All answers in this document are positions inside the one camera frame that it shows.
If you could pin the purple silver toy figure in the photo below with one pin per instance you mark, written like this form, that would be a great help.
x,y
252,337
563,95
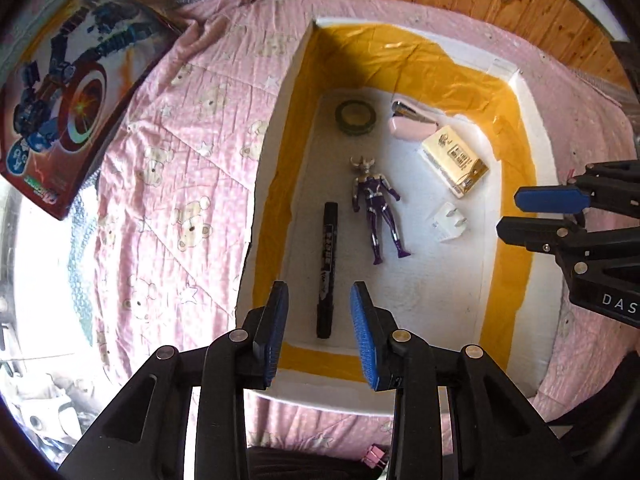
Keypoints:
x,y
375,200

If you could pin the superhero toy box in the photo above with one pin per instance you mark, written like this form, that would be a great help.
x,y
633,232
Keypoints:
x,y
75,90

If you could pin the white charger plug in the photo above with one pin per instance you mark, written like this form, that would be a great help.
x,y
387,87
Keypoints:
x,y
447,222

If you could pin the pink bear printed blanket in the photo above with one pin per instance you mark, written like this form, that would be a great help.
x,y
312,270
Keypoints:
x,y
175,160

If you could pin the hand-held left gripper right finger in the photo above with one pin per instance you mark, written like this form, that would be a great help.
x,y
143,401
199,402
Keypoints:
x,y
365,342

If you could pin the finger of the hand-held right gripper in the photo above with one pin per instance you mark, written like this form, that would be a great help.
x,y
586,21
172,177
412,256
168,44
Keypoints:
x,y
550,199
530,232

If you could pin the cream tissue packet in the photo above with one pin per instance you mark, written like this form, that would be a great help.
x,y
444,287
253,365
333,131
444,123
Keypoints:
x,y
455,160

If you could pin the white cardboard box yellow tape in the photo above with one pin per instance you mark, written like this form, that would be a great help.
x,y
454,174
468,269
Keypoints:
x,y
450,290

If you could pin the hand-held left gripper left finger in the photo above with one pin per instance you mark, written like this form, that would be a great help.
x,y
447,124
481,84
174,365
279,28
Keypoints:
x,y
277,342

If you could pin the black marker pen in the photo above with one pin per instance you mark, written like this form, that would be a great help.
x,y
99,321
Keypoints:
x,y
327,260

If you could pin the pink binder clip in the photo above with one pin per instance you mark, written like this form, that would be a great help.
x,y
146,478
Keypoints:
x,y
375,456

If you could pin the pink stapler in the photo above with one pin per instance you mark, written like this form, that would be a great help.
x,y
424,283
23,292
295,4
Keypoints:
x,y
412,125

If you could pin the green tape roll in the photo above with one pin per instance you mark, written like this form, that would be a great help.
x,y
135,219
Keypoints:
x,y
342,122

